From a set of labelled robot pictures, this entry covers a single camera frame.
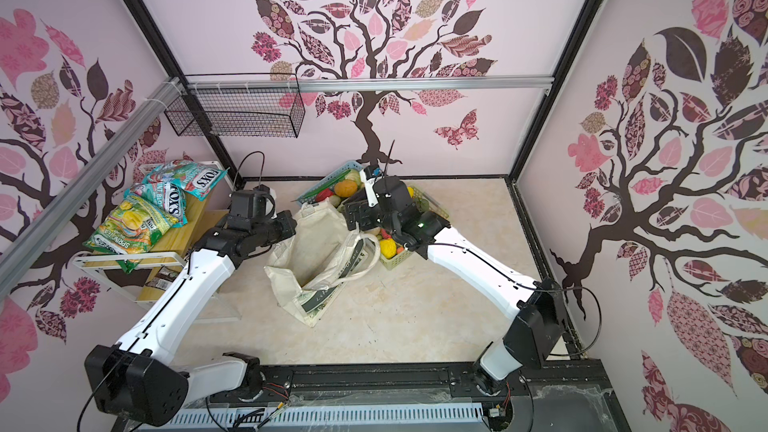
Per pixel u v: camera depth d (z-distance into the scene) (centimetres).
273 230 68
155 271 77
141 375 37
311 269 92
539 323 41
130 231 60
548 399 71
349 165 116
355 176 111
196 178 69
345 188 106
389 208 54
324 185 110
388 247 92
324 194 109
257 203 60
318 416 70
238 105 95
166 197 65
